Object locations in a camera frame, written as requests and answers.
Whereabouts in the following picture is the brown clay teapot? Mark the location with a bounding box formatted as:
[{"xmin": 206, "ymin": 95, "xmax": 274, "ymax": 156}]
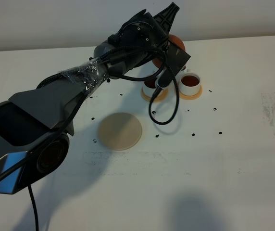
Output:
[{"xmin": 152, "ymin": 34, "xmax": 186, "ymax": 68}]

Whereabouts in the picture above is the left white teacup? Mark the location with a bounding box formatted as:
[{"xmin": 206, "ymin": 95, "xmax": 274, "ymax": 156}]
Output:
[{"xmin": 143, "ymin": 77, "xmax": 158, "ymax": 89}]

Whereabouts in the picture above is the right orange coaster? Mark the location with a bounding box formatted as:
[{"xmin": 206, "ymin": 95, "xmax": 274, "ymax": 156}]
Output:
[{"xmin": 177, "ymin": 83, "xmax": 202, "ymax": 100}]

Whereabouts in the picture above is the white teacup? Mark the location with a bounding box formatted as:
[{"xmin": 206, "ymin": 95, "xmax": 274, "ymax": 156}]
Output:
[
  {"xmin": 179, "ymin": 69, "xmax": 201, "ymax": 96},
  {"xmin": 143, "ymin": 77, "xmax": 158, "ymax": 89}
]

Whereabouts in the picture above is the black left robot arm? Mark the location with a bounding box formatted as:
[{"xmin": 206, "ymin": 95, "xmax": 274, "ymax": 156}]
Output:
[{"xmin": 0, "ymin": 3, "xmax": 179, "ymax": 194}]

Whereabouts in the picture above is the black left camera cable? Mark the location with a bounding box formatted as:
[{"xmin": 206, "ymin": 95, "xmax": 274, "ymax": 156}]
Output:
[{"xmin": 26, "ymin": 47, "xmax": 180, "ymax": 231}]

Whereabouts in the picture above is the beige round teapot saucer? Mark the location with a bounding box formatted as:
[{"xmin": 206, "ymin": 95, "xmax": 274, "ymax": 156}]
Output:
[{"xmin": 98, "ymin": 113, "xmax": 143, "ymax": 151}]

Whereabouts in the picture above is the right white teacup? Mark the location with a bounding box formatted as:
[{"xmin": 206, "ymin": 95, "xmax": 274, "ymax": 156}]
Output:
[{"xmin": 179, "ymin": 69, "xmax": 201, "ymax": 96}]

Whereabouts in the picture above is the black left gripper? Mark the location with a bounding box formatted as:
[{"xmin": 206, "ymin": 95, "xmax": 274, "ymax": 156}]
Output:
[{"xmin": 113, "ymin": 1, "xmax": 181, "ymax": 65}]

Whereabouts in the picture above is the left orange coaster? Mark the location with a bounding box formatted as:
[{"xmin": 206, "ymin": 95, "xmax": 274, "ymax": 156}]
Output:
[{"xmin": 141, "ymin": 85, "xmax": 168, "ymax": 103}]

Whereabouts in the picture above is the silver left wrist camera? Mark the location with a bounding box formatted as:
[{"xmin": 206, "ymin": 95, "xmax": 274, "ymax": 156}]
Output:
[{"xmin": 157, "ymin": 39, "xmax": 190, "ymax": 89}]

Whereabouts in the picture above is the orange coaster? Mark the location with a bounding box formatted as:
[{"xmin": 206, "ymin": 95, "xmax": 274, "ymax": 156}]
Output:
[
  {"xmin": 177, "ymin": 83, "xmax": 202, "ymax": 100},
  {"xmin": 141, "ymin": 85, "xmax": 168, "ymax": 103}
]

